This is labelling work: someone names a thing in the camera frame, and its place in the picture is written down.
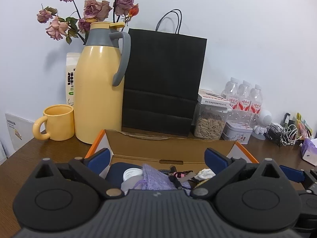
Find navy blue pouch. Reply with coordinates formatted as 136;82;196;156
105;162;142;188

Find white bottle cap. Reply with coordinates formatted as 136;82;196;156
122;168;143;181

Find purple knitted pouch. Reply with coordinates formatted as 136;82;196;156
133;164;177;191

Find yellow white plush hamster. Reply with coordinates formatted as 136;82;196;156
194;168;215;182

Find translucent plastic storage box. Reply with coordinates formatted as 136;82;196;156
121;175;144;194

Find purple tissue box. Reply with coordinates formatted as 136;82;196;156
301;139;317;167

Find small printed tin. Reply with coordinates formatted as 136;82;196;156
221;120;253;145

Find red orange cardboard box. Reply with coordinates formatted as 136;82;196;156
85;130;258;177

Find colourful snack packet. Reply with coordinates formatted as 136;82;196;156
296;112;313;139

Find clear seed jar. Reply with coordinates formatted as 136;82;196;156
194;103;230;140

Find yellow mug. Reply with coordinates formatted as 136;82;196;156
32;104;75;141

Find white robot figurine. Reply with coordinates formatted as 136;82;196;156
251;109;272;140

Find middle water bottle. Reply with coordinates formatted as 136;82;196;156
238;80;251;111

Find water bottle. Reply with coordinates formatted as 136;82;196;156
221;77;239;108
250;84;263;114
238;80;251;111

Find white flat box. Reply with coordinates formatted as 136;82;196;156
198;89;232;109

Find left water bottle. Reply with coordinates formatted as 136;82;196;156
221;77;239;108

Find right water bottle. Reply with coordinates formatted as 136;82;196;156
250;84;263;114

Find yellow thermos jug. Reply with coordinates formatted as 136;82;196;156
74;22;131;144

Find white milk carton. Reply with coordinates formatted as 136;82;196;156
66;53;81;106

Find black paper bag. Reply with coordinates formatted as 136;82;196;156
122;9;207;136

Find dried pink rose bouquet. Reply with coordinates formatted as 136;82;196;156
36;0;139;44

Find tangled chargers and cables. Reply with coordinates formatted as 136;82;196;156
264;112;305;147

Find white wall panel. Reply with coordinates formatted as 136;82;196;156
5;113;34;151

